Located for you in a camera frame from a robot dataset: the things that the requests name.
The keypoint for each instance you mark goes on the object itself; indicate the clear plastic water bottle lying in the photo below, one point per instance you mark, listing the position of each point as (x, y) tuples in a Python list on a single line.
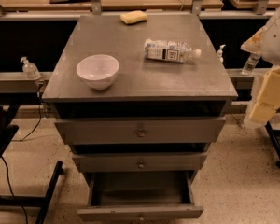
[(170, 51)]

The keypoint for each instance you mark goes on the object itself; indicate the black table leg right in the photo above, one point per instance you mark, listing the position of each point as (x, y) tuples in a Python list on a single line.
[(274, 136)]

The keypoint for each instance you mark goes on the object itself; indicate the grey top drawer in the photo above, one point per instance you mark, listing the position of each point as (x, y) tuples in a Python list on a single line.
[(139, 131)]

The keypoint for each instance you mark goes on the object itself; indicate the yellow sponge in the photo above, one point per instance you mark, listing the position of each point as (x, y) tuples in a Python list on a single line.
[(133, 17)]

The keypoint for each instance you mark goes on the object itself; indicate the upright clear water bottle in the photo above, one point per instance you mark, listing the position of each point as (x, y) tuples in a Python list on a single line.
[(250, 63)]

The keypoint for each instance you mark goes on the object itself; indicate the white ceramic bowl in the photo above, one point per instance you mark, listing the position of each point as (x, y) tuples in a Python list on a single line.
[(98, 71)]

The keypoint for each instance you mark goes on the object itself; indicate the black table leg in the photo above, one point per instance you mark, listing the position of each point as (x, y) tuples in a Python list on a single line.
[(274, 136), (40, 202)]

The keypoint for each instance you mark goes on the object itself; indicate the grey drawer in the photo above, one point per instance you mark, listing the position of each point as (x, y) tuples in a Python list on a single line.
[(139, 131), (140, 196), (139, 162)]

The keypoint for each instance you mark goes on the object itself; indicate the grey wooden drawer cabinet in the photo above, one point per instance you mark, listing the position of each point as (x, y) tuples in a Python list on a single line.
[(144, 88)]

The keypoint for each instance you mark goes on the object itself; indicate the grey bottom drawer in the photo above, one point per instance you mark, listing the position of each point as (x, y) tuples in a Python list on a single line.
[(140, 196)]

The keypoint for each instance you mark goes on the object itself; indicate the grey middle drawer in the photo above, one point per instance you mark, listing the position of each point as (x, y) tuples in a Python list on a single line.
[(139, 162)]

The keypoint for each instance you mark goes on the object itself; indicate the black table leg left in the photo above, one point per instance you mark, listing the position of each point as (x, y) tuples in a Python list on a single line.
[(40, 202)]

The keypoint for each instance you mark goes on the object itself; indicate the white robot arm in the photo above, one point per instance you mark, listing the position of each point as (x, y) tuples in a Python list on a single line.
[(266, 43)]

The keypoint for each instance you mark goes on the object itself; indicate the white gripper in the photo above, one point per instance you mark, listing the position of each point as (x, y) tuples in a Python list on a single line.
[(277, 42)]

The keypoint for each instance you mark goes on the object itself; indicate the small pump dispenser bottle right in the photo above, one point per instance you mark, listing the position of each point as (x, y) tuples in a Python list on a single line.
[(220, 52)]

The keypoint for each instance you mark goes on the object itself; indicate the clear pump dispenser bottle left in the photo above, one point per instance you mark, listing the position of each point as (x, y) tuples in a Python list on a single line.
[(30, 69)]

